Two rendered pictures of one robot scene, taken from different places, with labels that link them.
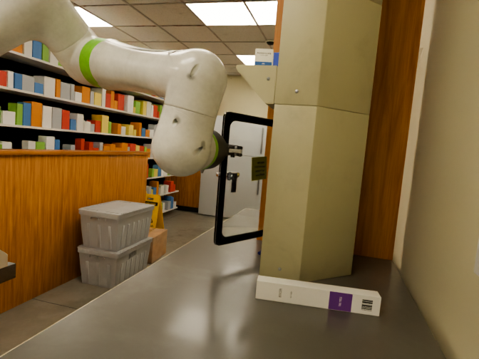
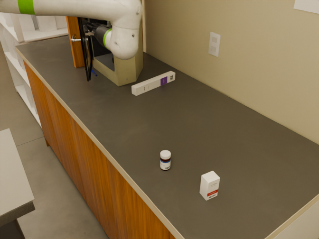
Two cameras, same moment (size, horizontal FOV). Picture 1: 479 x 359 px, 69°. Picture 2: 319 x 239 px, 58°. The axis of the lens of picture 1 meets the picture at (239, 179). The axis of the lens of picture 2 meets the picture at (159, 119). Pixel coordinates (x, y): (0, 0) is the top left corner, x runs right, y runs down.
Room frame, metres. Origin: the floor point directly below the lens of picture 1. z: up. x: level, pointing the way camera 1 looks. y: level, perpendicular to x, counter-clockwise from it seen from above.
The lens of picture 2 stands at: (-0.13, 0.86, 1.65)
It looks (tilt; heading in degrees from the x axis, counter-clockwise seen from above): 34 degrees down; 309
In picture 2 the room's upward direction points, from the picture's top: straight up
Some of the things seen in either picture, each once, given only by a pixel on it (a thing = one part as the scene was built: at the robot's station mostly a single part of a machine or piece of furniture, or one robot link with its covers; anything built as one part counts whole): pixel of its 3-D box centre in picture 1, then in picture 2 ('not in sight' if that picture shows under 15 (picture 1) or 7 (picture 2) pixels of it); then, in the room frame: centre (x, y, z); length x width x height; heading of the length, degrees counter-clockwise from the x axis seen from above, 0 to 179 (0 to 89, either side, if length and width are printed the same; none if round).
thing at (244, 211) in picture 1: (252, 179); (84, 35); (1.12, -0.04, 1.19); 0.30 x 0.01 x 0.40; 138
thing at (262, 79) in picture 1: (266, 94); not in sight; (1.09, -0.06, 1.46); 0.32 x 0.11 x 0.10; 165
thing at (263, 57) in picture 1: (264, 61); not in sight; (1.03, -0.04, 1.54); 0.05 x 0.05 x 0.06; 83
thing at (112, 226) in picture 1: (118, 224); not in sight; (3.11, 1.07, 0.49); 0.60 x 0.42 x 0.33; 165
